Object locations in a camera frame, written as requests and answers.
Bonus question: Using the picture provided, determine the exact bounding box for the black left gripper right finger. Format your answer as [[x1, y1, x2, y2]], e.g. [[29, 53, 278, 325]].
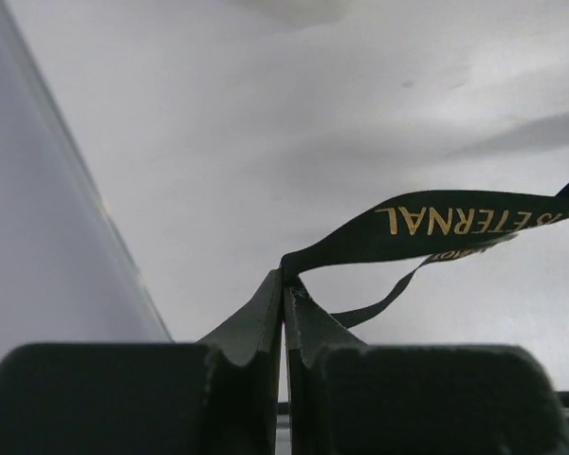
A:
[[283, 279, 363, 455]]

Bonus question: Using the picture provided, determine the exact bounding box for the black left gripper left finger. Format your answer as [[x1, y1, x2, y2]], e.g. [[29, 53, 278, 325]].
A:
[[199, 268, 284, 454]]

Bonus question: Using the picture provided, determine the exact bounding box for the black ribbon with gold text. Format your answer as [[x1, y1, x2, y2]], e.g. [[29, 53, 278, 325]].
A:
[[281, 183, 569, 301]]

